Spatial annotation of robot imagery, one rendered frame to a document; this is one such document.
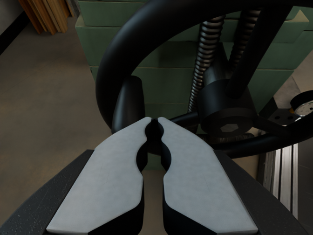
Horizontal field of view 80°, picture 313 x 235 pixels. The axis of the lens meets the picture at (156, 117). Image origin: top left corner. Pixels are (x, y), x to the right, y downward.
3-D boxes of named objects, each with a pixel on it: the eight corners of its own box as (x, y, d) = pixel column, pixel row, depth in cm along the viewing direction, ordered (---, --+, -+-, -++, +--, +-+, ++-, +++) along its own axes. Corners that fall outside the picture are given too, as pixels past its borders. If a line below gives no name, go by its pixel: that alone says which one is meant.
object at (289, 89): (262, 126, 52) (278, 109, 46) (250, 92, 59) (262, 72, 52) (292, 126, 52) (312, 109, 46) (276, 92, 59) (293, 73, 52)
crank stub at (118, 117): (150, 139, 13) (135, 151, 15) (152, 78, 16) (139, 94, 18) (116, 131, 12) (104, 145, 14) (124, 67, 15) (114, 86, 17)
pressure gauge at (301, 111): (283, 120, 45) (307, 100, 38) (278, 107, 47) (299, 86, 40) (309, 121, 45) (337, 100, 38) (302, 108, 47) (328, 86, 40)
